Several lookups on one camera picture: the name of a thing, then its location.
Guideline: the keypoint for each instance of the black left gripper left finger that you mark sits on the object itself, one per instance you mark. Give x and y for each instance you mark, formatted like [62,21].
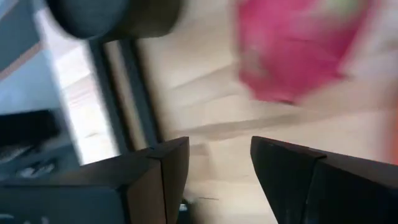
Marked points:
[93,199]

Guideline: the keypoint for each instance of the pink dragon fruit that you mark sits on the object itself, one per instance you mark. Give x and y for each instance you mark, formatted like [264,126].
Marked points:
[295,56]

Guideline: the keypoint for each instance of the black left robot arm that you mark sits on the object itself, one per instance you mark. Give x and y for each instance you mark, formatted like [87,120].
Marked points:
[28,127]

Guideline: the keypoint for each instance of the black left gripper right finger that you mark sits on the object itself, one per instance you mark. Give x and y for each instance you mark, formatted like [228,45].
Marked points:
[342,193]

